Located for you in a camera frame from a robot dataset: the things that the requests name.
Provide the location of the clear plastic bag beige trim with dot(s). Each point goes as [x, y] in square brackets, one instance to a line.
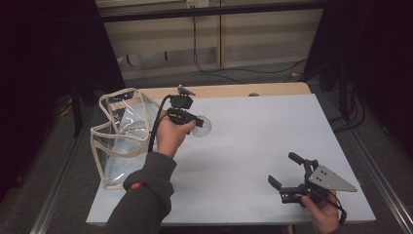
[130, 113]

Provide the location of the metal floor rail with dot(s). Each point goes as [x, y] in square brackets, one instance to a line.
[61, 175]
[383, 182]

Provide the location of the person's right hand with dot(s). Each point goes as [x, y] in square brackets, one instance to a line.
[324, 219]

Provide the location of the white wall socket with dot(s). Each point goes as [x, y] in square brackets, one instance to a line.
[198, 3]

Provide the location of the white feather shuttlecock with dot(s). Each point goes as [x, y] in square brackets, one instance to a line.
[204, 130]

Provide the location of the white table mat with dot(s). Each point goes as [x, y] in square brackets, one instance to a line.
[259, 123]

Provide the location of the person's left hand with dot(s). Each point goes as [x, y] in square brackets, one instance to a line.
[170, 136]

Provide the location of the small brown object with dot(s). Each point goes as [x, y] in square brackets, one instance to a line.
[254, 94]

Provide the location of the black curtain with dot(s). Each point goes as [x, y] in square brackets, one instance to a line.
[383, 48]
[42, 48]

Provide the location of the black metal stand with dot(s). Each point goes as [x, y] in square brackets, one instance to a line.
[343, 94]

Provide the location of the black metal pole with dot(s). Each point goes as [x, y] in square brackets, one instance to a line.
[77, 110]

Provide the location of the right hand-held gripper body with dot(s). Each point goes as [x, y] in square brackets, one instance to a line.
[324, 179]

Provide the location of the beige wooden cabinet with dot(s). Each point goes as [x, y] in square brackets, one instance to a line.
[259, 39]

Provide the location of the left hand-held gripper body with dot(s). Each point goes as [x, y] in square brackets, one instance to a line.
[181, 102]

